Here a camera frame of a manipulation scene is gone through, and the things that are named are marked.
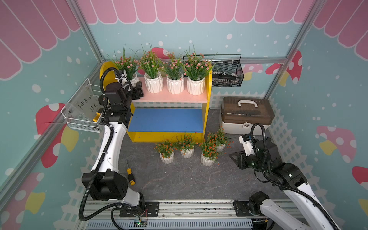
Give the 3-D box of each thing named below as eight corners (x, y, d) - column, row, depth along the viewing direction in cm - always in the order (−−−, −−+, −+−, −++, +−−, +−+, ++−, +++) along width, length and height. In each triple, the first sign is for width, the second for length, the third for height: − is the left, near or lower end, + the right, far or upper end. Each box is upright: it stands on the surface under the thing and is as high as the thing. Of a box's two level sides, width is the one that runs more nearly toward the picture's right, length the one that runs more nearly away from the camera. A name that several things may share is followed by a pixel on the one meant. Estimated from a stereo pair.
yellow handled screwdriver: (132, 185, 84) (130, 184, 82) (124, 162, 93) (123, 160, 91) (136, 183, 85) (134, 182, 83) (128, 160, 94) (127, 158, 92)
